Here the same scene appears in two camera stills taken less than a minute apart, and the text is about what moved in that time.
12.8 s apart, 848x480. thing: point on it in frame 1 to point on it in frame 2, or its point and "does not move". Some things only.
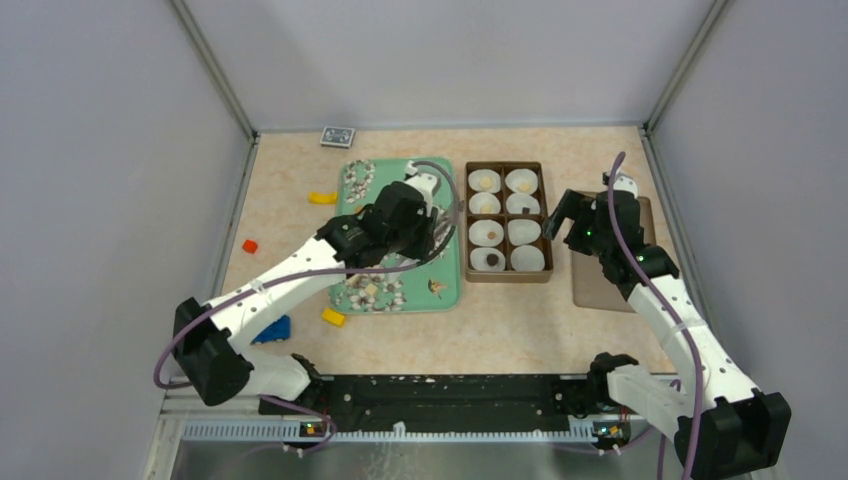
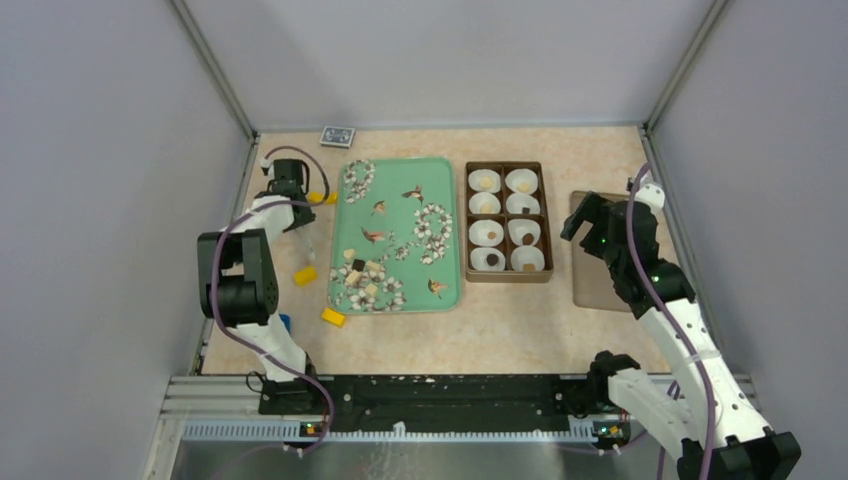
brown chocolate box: (506, 228) does not move
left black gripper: (425, 218) to (304, 218)
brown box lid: (592, 290) does not move
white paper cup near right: (527, 258) does not move
